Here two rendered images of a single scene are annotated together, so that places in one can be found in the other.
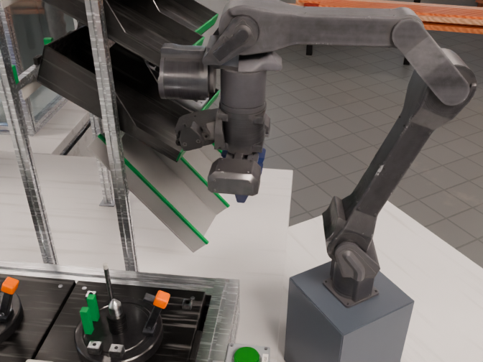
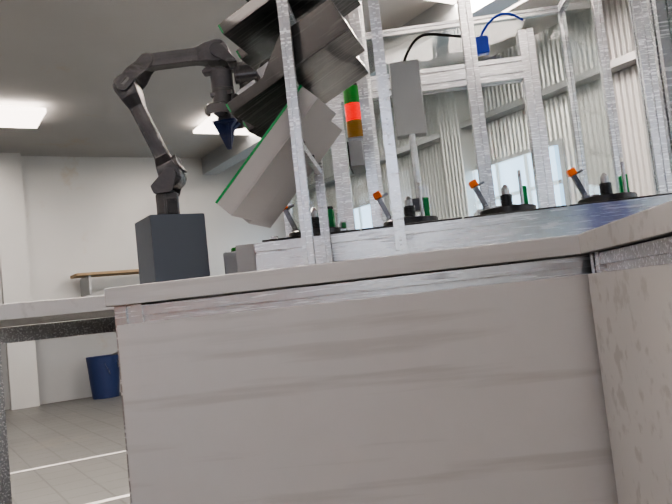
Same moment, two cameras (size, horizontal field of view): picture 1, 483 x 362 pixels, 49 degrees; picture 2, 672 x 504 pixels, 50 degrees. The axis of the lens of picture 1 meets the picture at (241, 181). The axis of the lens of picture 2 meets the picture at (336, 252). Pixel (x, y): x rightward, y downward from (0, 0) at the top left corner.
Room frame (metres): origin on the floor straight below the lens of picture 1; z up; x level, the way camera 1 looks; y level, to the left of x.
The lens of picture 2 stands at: (2.46, 0.18, 0.80)
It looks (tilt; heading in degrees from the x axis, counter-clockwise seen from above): 4 degrees up; 178
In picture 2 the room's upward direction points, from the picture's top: 6 degrees counter-clockwise
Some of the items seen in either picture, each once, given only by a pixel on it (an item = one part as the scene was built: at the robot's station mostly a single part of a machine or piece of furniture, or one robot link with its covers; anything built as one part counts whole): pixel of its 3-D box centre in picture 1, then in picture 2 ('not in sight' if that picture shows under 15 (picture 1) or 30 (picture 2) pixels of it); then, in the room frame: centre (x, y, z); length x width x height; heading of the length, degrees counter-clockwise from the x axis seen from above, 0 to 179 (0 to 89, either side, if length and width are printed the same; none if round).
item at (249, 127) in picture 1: (242, 128); (224, 105); (0.63, 0.00, 1.33); 0.19 x 0.06 x 0.08; 173
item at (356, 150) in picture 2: not in sight; (355, 127); (0.43, 0.34, 1.29); 0.12 x 0.05 x 0.25; 173
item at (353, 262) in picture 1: (353, 245); (167, 183); (0.62, -0.17, 1.15); 0.09 x 0.07 x 0.06; 177
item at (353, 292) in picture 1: (351, 273); (168, 206); (0.62, -0.17, 1.09); 0.07 x 0.07 x 0.06; 29
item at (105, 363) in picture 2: not in sight; (106, 374); (-6.23, -2.40, 0.27); 0.44 x 0.40 x 0.53; 119
